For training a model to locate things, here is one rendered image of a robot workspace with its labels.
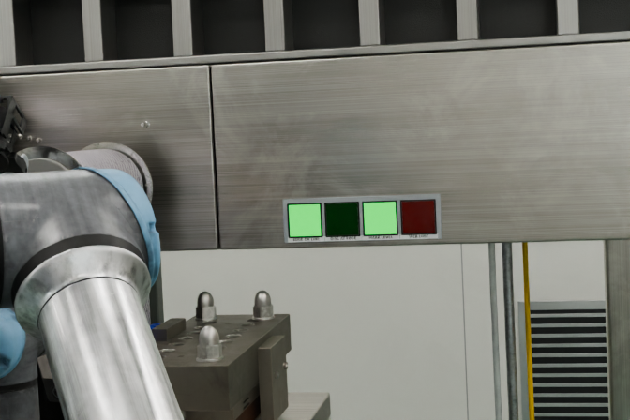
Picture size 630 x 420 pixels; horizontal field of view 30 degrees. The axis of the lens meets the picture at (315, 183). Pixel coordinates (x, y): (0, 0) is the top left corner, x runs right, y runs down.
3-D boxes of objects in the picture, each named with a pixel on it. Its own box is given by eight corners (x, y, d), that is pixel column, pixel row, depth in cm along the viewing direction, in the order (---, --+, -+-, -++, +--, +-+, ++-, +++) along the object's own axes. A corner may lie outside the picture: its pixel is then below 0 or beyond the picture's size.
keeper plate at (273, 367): (261, 424, 169) (257, 348, 169) (276, 406, 179) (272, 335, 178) (277, 424, 169) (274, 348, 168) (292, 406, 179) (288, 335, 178)
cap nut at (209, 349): (192, 362, 155) (191, 328, 155) (200, 356, 159) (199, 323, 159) (219, 362, 155) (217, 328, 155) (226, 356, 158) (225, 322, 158)
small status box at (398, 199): (284, 243, 187) (281, 199, 186) (285, 242, 188) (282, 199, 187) (442, 238, 182) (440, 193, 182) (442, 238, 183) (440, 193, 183)
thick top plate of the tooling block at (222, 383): (112, 411, 156) (110, 366, 155) (197, 351, 195) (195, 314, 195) (230, 411, 153) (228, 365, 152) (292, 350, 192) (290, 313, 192)
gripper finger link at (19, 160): (37, 182, 153) (12, 140, 146) (35, 191, 152) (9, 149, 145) (4, 183, 154) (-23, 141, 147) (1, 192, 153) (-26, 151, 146)
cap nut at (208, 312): (191, 321, 189) (190, 292, 188) (198, 317, 192) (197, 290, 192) (214, 321, 188) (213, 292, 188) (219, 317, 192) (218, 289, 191)
